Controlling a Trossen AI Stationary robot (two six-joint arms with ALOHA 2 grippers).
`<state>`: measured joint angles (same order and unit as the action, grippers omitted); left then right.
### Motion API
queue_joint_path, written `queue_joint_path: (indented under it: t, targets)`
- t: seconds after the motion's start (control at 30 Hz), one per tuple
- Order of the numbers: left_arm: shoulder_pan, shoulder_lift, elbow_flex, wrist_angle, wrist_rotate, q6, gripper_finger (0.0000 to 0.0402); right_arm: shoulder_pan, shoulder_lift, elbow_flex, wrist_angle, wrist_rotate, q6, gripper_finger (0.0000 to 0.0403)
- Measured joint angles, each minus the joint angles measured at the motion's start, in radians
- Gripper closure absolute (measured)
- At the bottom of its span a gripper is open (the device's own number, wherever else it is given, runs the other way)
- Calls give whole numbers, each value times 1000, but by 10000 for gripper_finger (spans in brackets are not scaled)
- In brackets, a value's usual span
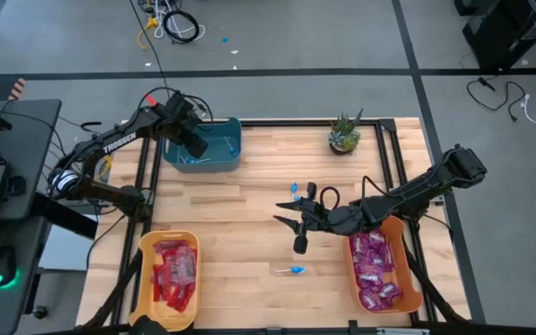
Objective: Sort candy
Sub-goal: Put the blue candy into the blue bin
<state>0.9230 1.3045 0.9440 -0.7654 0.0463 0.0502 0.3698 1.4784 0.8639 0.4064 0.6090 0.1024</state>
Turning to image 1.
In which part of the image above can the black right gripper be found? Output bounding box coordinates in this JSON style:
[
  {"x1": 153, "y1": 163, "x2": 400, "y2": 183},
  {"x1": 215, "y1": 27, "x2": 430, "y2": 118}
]
[{"x1": 272, "y1": 181, "x2": 344, "y2": 256}]

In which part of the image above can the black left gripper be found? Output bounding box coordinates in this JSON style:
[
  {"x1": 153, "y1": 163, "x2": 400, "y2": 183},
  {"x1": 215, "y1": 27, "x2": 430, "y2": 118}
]
[{"x1": 163, "y1": 92, "x2": 209, "y2": 159}]

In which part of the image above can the purple Skittles candy pack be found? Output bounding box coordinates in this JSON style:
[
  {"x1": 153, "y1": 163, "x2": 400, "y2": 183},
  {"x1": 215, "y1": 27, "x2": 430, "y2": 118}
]
[
  {"x1": 358, "y1": 288, "x2": 385, "y2": 313},
  {"x1": 375, "y1": 246, "x2": 398, "y2": 275},
  {"x1": 349, "y1": 234, "x2": 370, "y2": 261},
  {"x1": 377, "y1": 282, "x2": 405, "y2": 306},
  {"x1": 356, "y1": 272, "x2": 385, "y2": 290},
  {"x1": 354, "y1": 260, "x2": 381, "y2": 276},
  {"x1": 365, "y1": 231, "x2": 390, "y2": 250}
]

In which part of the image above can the red Twizzlers candy pack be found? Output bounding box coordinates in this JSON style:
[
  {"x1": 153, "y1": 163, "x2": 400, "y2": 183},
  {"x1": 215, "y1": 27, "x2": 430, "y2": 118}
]
[
  {"x1": 167, "y1": 288, "x2": 193, "y2": 314},
  {"x1": 177, "y1": 278, "x2": 198, "y2": 303},
  {"x1": 174, "y1": 246, "x2": 198, "y2": 269}
]

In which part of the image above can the teal plastic bin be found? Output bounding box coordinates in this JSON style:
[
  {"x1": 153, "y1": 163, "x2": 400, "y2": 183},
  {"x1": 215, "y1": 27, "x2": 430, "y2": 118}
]
[{"x1": 162, "y1": 117, "x2": 244, "y2": 175}]

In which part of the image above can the potted succulent plant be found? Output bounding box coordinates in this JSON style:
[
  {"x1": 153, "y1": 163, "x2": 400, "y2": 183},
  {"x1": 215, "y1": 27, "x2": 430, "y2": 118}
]
[{"x1": 327, "y1": 108, "x2": 365, "y2": 156}]

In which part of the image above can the orange plastic bin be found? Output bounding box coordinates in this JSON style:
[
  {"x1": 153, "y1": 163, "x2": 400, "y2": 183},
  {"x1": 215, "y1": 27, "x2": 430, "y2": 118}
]
[{"x1": 343, "y1": 215, "x2": 425, "y2": 316}]

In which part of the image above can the black desk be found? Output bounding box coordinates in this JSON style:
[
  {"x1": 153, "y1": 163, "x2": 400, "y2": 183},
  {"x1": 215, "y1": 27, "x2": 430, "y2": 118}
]
[{"x1": 0, "y1": 99, "x2": 63, "y2": 335}]

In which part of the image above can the yellow plastic bin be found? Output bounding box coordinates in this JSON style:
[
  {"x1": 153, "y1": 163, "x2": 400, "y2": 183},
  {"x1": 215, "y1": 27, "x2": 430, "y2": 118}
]
[{"x1": 127, "y1": 229, "x2": 203, "y2": 333}]

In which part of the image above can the orange black striped object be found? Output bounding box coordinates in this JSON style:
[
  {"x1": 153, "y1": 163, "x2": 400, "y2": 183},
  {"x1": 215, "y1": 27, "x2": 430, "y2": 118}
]
[{"x1": 7, "y1": 77, "x2": 28, "y2": 102}]

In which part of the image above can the light grey box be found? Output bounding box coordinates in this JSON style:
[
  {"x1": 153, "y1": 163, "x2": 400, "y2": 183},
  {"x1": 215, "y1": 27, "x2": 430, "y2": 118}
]
[{"x1": 38, "y1": 212, "x2": 100, "y2": 272}]

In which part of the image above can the person's head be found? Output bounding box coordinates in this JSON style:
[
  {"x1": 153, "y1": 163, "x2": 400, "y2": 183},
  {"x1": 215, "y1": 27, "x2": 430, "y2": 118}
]
[{"x1": 129, "y1": 315, "x2": 171, "y2": 335}]

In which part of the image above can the black mouse with light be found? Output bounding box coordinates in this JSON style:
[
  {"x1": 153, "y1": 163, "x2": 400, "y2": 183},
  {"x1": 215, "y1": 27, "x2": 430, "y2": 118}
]
[{"x1": 0, "y1": 244, "x2": 19, "y2": 292}]

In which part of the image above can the black equipment cabinet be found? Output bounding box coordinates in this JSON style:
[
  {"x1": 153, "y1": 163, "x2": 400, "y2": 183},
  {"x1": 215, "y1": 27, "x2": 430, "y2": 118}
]
[{"x1": 452, "y1": 0, "x2": 536, "y2": 74}]

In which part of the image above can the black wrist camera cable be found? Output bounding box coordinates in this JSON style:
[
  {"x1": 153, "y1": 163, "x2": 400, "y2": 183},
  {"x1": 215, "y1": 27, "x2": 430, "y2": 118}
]
[{"x1": 318, "y1": 185, "x2": 342, "y2": 210}]

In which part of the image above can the long black cable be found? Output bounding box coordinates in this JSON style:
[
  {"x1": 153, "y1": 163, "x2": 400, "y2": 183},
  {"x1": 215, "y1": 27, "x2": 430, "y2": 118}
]
[{"x1": 127, "y1": 0, "x2": 175, "y2": 99}]

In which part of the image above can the yellow cable connector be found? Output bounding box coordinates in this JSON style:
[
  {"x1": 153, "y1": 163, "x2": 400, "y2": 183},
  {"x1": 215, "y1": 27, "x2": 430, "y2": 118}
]
[{"x1": 99, "y1": 155, "x2": 114, "y2": 181}]

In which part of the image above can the black cable bundle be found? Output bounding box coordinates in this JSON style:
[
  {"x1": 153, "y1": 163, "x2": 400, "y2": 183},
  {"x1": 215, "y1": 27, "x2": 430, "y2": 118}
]
[{"x1": 0, "y1": 106, "x2": 120, "y2": 162}]

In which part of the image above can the tangled white cable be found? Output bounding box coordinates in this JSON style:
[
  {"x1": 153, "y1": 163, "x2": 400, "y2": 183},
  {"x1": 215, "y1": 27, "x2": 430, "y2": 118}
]
[{"x1": 153, "y1": 0, "x2": 208, "y2": 41}]

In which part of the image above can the yellow cable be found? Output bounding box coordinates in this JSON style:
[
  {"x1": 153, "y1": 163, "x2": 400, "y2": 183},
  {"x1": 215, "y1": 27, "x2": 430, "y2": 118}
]
[{"x1": 136, "y1": 16, "x2": 160, "y2": 51}]

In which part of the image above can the coiled black cable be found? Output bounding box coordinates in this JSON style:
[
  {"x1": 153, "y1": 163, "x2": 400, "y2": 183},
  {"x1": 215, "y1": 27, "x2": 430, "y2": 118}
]
[{"x1": 162, "y1": 8, "x2": 202, "y2": 46}]

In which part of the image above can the black cable with plug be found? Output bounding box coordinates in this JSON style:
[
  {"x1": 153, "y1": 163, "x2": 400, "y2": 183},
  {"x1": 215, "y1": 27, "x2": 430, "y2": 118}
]
[{"x1": 465, "y1": 76, "x2": 528, "y2": 123}]

